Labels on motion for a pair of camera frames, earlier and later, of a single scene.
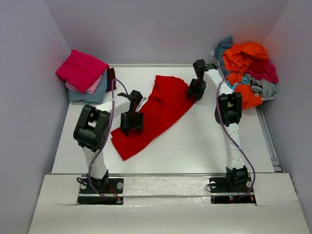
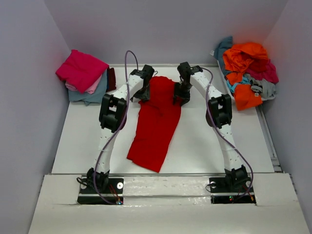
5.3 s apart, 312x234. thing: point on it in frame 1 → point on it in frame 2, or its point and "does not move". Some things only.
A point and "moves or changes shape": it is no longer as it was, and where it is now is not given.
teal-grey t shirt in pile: (225, 44) does not move
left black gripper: (131, 125) → (142, 92)
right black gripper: (195, 91) → (181, 93)
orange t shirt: (238, 59) does not move
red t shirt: (167, 101) moves or changes shape
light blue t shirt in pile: (245, 80) does not move
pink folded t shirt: (71, 87) does not move
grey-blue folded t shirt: (98, 97) does not move
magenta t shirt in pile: (263, 69) does not move
